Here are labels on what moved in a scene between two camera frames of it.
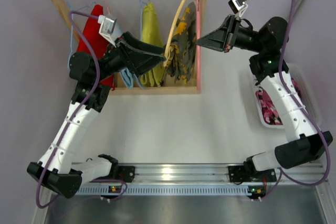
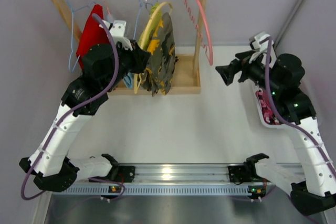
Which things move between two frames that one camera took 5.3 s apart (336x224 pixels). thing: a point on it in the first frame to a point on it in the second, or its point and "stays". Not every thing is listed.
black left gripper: x=123 y=56 stays
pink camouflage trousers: x=269 y=108 stays
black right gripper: x=231 y=34 to x=238 y=67
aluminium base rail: x=214 y=173 stays
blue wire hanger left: x=71 y=20 stays
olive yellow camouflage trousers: x=180 y=59 to x=159 y=74
